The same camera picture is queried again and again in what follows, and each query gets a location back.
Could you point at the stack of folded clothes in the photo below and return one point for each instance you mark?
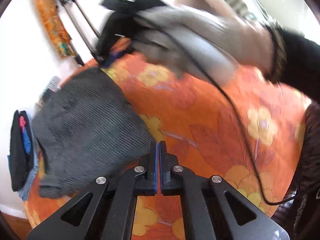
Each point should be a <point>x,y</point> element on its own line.
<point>23,160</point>

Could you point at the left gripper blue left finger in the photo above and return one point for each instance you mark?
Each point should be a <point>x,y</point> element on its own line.
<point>105,208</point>

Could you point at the grey houndstooth shorts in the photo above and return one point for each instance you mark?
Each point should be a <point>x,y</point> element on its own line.
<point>85,130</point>

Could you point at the silver camera tripod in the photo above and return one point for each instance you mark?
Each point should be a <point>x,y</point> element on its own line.
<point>66,4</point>

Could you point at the orange floral bed sheet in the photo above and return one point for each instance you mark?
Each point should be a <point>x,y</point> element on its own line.
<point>199,127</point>

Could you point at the orange patterned scarf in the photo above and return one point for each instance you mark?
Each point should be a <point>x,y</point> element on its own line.
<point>58,35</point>

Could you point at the black sleeved right forearm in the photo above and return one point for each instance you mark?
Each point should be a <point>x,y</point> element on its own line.
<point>295,61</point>

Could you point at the right hand grey glove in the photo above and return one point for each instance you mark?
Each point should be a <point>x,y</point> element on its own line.
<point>208,47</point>

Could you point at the white power strip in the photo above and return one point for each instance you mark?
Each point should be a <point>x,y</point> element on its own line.
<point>52,88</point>

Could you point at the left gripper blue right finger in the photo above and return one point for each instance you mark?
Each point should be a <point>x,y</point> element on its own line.
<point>211,207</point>

